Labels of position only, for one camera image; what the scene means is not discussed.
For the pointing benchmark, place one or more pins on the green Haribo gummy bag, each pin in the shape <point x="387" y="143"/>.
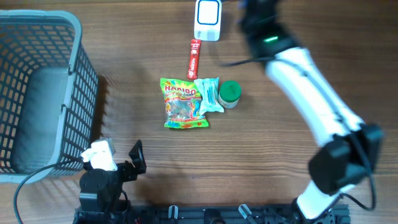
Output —
<point x="182" y="104"/>

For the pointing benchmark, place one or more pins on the white barcode scanner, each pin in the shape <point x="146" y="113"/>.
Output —
<point x="207" y="23"/>

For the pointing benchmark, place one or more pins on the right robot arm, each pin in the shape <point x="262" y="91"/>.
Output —
<point x="348" y="148"/>

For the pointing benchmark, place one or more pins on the red coffee stick sachet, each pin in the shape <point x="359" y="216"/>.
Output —
<point x="195" y="45"/>

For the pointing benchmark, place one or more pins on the grey plastic shopping basket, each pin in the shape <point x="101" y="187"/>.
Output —
<point x="48" y="95"/>

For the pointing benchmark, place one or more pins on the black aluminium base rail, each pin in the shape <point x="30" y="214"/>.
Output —
<point x="267" y="214"/>

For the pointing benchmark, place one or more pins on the teal tissue packet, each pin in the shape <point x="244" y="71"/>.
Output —
<point x="208" y="88"/>

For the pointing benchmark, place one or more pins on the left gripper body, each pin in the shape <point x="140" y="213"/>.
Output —
<point x="125" y="172"/>

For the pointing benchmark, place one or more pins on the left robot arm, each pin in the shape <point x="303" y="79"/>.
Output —
<point x="102" y="198"/>

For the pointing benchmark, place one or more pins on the green lid jar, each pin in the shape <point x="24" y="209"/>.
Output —
<point x="229" y="94"/>

